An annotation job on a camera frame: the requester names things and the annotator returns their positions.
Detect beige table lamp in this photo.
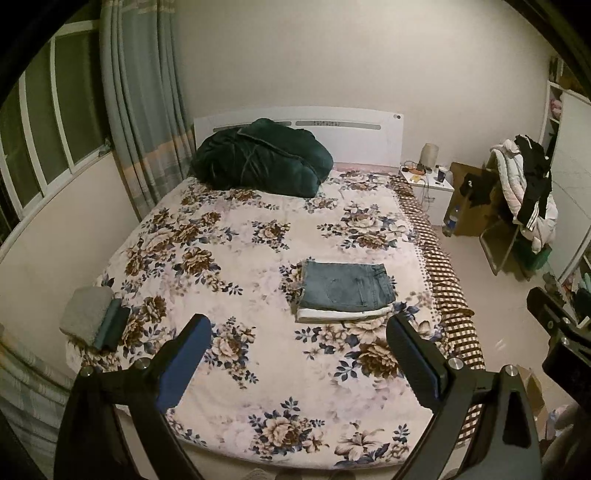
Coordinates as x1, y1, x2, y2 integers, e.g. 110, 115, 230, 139
420, 143, 440, 172

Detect blue denim pants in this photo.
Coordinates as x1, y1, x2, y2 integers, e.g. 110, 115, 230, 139
295, 261, 397, 311

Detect green storage box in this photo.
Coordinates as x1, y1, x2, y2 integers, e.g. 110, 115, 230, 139
521, 244, 553, 274

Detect brown checkered bed sheet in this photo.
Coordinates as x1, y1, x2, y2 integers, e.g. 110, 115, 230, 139
387, 174, 486, 449

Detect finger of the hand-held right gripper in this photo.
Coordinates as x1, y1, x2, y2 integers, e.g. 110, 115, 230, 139
527, 286, 576, 332

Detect white nightstand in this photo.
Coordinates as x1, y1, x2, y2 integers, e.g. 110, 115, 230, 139
398, 164, 456, 228

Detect white shelf unit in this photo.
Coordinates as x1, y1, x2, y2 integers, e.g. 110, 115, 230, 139
537, 54, 591, 151

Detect striped cloth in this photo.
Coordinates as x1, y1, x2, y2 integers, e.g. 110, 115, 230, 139
0, 323, 77, 477

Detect white-framed window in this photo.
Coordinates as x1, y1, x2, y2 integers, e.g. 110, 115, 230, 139
0, 22, 112, 234

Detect folded dark green cloth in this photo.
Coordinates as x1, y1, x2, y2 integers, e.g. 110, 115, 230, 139
92, 298, 132, 352

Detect folded white cloth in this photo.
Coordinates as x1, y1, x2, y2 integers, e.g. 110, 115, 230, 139
295, 302, 394, 324

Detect floral bed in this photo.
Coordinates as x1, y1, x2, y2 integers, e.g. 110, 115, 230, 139
65, 168, 462, 472

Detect black cloth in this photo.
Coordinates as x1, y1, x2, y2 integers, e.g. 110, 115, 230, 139
462, 172, 496, 206

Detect folded grey cloth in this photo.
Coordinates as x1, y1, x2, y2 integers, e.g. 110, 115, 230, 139
59, 286, 114, 347

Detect grey-blue curtain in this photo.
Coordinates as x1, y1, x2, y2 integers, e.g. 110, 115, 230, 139
99, 0, 197, 223

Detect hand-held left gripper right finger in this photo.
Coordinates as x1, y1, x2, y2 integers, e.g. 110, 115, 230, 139
385, 315, 543, 480

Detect dark green duvet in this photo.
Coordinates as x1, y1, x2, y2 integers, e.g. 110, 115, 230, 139
190, 118, 334, 198

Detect large brown cardboard box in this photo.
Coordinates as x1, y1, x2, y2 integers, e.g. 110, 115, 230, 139
449, 161, 506, 237

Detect small brown cardboard box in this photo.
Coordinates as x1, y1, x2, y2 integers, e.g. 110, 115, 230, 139
516, 364, 548, 418

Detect white padded jacket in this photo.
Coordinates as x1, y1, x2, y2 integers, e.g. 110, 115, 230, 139
488, 138, 560, 254

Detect white bed headboard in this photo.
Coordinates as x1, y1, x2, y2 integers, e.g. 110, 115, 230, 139
193, 106, 404, 169

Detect black garment with white stripes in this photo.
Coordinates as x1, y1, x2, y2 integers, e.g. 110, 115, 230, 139
514, 134, 554, 228

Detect metal chair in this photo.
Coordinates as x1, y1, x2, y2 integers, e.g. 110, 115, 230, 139
479, 150, 555, 278

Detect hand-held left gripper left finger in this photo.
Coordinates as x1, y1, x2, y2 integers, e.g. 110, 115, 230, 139
54, 314, 213, 480

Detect white wardrobe door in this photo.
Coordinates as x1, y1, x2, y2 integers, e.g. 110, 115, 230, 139
551, 89, 591, 283

